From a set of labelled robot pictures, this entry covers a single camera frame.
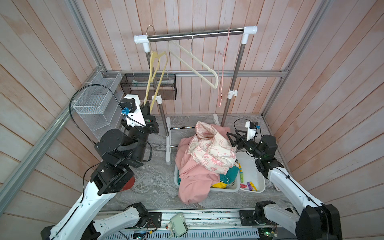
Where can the pink jacket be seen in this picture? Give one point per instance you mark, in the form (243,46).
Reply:
(195,180)

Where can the white wire mesh wall shelf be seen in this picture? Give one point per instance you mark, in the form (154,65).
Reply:
(96,104)

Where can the yellow jacket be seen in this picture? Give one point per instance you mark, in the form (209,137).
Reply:
(219,185)

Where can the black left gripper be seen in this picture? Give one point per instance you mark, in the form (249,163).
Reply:
(150,120)

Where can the red cup of pencils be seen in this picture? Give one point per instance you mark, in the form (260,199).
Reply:
(129,184)

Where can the floral pink white garment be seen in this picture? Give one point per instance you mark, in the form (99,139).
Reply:
(211,148)

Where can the green-white box on rail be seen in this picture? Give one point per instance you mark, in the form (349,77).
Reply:
(177,226)

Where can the green sweatshirt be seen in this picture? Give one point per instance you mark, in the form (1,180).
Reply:
(230,176)

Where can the white hanger with metal hook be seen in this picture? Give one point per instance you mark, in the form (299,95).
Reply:
(195,61)

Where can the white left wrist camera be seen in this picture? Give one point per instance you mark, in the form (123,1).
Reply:
(131,111)

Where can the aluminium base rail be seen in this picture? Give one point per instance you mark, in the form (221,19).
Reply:
(198,224)

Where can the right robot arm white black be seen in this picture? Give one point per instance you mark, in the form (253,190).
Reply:
(310,219)

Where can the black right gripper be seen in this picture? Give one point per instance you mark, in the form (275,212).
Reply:
(239,140)

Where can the white perforated laundry basket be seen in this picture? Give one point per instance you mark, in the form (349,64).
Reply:
(231,188)

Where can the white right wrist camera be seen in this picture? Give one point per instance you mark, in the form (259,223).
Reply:
(252,129)

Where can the purple clothespin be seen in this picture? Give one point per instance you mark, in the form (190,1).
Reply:
(249,186)

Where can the yellow-green plastic hanger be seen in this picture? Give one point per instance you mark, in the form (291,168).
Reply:
(154,60)

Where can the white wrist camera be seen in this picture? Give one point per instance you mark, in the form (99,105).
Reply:
(252,129)
(131,111)

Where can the metal clothes rack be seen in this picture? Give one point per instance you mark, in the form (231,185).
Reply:
(209,76)

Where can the pink wire hanger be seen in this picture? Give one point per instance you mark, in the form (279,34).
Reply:
(223,54)

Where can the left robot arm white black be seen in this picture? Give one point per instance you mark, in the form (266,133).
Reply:
(120,153)

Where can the white plastic tray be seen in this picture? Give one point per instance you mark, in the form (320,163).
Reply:
(251,173)

